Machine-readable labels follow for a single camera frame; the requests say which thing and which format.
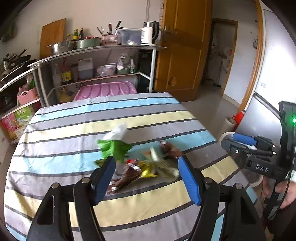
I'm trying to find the green snack bag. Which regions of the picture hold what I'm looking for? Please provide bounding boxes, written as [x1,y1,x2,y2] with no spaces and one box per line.
[94,140,132,167]

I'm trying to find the pale green sachet wrapper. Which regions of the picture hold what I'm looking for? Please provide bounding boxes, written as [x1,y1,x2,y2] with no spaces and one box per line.
[150,147,180,182]

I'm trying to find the metal kitchen shelf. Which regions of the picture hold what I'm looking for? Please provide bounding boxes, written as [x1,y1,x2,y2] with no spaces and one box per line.
[1,45,161,118]

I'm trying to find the right hand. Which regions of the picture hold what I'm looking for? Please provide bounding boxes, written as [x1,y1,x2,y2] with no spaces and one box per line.
[261,176,296,209]

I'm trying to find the orange red bottle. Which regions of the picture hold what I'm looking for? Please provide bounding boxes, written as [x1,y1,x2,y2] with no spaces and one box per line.
[232,110,245,130]

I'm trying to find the brown snack wrapper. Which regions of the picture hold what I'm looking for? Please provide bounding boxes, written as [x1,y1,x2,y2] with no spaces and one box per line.
[107,163,142,194]

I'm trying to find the dark brown wrapper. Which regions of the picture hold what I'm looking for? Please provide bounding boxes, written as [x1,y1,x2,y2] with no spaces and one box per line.
[159,141,183,160]

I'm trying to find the small yellow wrapper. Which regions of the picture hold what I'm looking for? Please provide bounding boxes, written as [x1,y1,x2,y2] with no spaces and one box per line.
[138,161,158,178]

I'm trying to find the white crumpled tissue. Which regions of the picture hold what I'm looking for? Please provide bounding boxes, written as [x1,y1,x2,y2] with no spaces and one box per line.
[102,123,127,141]

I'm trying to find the striped tablecloth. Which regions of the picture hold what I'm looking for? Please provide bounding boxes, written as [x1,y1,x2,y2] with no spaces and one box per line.
[4,93,257,240]

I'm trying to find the silver refrigerator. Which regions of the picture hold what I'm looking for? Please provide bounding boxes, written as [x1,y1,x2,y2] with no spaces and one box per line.
[237,9,295,146]

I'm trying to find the pink plastic storage box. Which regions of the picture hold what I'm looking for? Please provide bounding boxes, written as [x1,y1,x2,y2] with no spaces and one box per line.
[74,81,137,101]

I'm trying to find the orange wooden door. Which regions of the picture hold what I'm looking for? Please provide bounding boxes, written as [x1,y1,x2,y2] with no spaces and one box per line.
[154,0,213,102]

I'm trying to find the pink green carton box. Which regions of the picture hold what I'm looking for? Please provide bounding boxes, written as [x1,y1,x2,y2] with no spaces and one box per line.
[1,105,35,141]

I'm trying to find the pink basket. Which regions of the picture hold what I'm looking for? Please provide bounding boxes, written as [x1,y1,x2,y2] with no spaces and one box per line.
[16,87,38,105]

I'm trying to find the soy sauce bottle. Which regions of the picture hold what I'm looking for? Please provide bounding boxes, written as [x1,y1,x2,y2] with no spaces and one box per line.
[61,57,72,85]

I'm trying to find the white oil jug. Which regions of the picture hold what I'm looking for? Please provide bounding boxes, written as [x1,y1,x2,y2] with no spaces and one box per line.
[78,58,94,80]

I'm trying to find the green metal basin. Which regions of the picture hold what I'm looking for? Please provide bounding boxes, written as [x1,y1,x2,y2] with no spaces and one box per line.
[76,38,100,49]

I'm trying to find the steel pot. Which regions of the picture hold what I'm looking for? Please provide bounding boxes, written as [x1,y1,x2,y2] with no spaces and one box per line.
[48,40,75,55]

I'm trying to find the pink utensil holder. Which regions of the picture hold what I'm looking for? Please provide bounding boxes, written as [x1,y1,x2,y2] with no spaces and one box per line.
[102,35,118,46]

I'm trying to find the clear plastic container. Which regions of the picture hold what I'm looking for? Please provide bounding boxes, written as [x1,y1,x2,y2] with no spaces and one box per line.
[117,29,142,45]

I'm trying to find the white electric kettle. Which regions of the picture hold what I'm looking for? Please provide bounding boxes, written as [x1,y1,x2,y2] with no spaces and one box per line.
[140,21,159,45]

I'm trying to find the black frying pans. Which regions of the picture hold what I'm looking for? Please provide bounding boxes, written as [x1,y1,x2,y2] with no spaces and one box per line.
[1,49,37,83]

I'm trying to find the wooden cutting board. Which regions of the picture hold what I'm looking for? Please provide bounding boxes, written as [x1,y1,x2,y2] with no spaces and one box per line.
[39,19,66,59]

